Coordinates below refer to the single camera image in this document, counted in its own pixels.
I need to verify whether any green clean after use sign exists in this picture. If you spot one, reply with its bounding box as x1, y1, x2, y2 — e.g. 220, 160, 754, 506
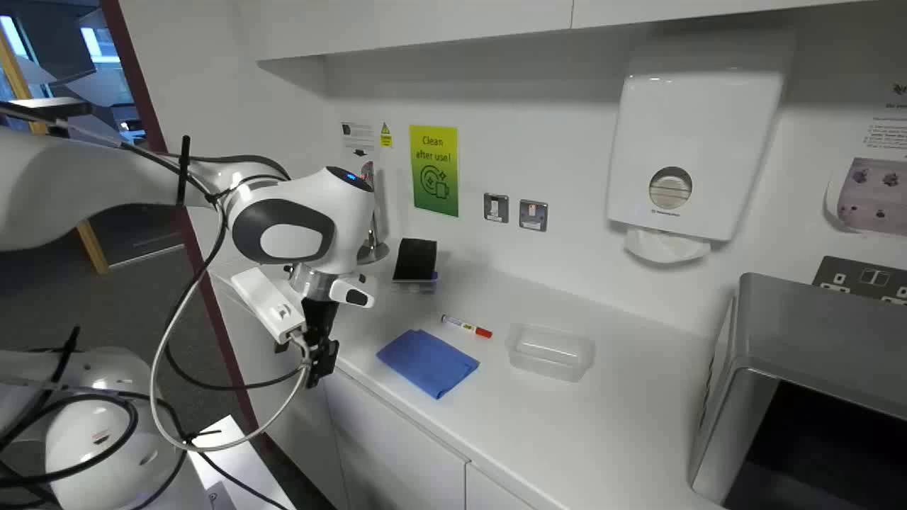
407, 122, 462, 221

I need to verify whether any clear plastic lunchbox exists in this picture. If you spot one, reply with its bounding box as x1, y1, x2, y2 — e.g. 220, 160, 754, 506
503, 323, 597, 385

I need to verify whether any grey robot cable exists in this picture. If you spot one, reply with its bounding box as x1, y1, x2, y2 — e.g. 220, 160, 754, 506
148, 248, 314, 456

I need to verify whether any white paper towel dispenser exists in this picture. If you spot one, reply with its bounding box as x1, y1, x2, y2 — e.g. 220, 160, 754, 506
604, 67, 788, 268

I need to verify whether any yellow pole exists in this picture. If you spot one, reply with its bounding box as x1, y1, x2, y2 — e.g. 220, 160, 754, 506
0, 30, 109, 278

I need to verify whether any white lower cabinet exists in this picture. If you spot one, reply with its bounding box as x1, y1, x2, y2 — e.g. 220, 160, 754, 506
209, 278, 569, 510

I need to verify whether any white cabinet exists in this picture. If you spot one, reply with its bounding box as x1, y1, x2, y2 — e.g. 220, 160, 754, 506
236, 0, 858, 67
209, 278, 569, 510

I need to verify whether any orange marker with white barrel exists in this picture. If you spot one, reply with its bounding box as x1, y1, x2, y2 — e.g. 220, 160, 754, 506
438, 312, 496, 341

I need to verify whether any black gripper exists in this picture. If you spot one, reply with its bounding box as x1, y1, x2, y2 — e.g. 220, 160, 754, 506
297, 298, 343, 391

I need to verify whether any white text wall paper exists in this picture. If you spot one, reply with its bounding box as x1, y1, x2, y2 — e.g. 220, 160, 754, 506
855, 79, 907, 154

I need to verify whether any white upper cabinet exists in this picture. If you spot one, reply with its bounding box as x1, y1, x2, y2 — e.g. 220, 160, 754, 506
236, 0, 858, 67

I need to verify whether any black background table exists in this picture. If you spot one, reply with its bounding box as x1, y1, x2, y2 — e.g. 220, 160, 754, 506
0, 94, 92, 125

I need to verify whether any dark red door frame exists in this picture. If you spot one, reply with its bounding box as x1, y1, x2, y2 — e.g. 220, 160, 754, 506
98, 0, 263, 432

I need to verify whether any white instruction notice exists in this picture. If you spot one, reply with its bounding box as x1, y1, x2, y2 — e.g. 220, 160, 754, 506
336, 119, 379, 154

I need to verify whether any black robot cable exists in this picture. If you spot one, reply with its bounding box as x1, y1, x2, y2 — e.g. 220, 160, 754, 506
0, 130, 314, 510

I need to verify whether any blue folded cloth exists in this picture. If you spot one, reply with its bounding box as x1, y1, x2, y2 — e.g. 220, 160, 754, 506
375, 324, 481, 401

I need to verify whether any chrome water tap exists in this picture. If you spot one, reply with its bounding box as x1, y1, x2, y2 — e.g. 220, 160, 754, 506
360, 157, 394, 248

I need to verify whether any white floor board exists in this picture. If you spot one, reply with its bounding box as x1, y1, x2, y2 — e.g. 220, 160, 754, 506
183, 414, 297, 510

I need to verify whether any purple picture wall poster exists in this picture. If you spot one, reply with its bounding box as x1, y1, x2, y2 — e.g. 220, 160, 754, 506
821, 152, 907, 235

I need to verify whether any black holder in clear cup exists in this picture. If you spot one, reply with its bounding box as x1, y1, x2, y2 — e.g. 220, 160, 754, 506
392, 235, 441, 286

